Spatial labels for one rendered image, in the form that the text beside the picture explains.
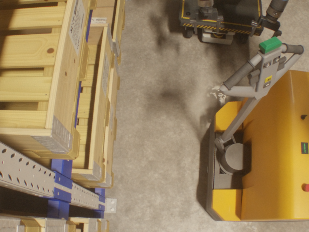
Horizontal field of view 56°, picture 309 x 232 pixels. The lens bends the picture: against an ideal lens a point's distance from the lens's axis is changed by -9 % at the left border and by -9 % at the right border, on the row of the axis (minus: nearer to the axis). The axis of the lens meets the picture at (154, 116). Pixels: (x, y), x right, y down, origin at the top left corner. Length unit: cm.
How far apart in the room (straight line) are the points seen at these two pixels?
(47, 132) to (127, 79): 177
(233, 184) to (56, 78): 148
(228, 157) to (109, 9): 135
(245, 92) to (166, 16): 180
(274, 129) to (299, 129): 15
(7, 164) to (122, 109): 179
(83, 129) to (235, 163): 94
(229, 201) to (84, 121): 102
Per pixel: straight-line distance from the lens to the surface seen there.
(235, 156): 199
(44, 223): 85
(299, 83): 177
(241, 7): 269
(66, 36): 103
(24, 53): 128
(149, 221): 232
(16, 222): 70
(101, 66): 157
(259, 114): 188
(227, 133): 188
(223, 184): 209
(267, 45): 113
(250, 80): 121
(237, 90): 121
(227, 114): 215
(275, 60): 120
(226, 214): 202
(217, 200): 204
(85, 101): 173
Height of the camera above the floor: 232
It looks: 71 degrees down
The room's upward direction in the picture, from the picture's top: 1 degrees counter-clockwise
